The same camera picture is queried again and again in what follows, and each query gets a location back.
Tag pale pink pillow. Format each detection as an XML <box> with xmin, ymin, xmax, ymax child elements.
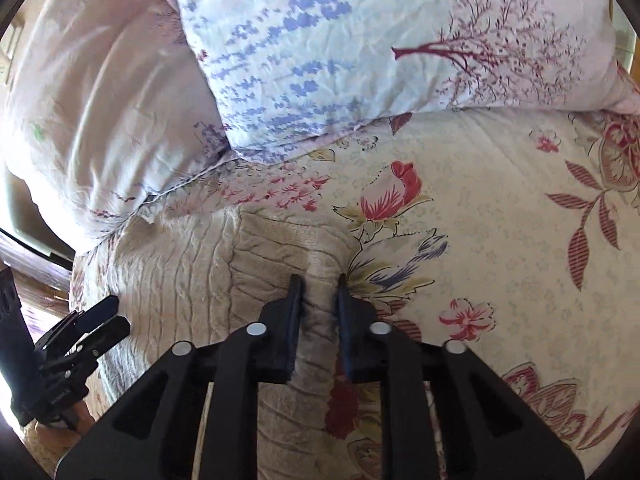
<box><xmin>1</xmin><ymin>0</ymin><xmax>229</xmax><ymax>252</ymax></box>

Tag floral cream bedspread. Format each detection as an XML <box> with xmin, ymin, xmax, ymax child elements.
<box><xmin>70</xmin><ymin>110</ymin><xmax>639</xmax><ymax>479</ymax></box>

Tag beige cable-knit sweater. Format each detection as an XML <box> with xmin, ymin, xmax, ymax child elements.
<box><xmin>101</xmin><ymin>207</ymin><xmax>358</xmax><ymax>479</ymax></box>

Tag floral lavender print pillow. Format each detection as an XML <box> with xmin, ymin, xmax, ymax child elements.
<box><xmin>168</xmin><ymin>0</ymin><xmax>639</xmax><ymax>162</ymax></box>

